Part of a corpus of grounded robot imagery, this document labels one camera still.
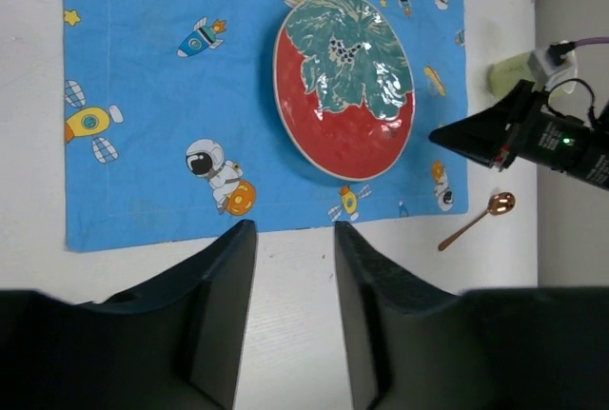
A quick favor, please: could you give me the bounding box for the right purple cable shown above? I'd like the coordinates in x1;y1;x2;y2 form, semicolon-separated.
568;35;609;49

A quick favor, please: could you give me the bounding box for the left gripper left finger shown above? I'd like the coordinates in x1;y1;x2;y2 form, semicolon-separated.
1;220;257;409

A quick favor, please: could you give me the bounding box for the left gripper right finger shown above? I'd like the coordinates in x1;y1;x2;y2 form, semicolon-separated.
334;222;608;409

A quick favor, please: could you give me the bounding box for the blue space print placemat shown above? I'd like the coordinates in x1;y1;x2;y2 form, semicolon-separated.
65;0;468;251

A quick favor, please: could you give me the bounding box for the pale green paper cup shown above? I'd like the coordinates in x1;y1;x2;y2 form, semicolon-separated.
487;50;577;100

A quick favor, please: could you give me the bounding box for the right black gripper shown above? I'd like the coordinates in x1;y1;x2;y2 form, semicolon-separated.
428;80;608;190

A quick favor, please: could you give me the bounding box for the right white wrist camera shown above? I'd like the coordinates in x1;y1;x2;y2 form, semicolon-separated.
527;41;578;94

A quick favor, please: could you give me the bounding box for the red and teal plate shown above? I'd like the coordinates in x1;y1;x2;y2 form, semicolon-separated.
273;0;416;182

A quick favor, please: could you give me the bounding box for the copper spoon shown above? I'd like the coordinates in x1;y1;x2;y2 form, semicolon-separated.
437;192;516;252

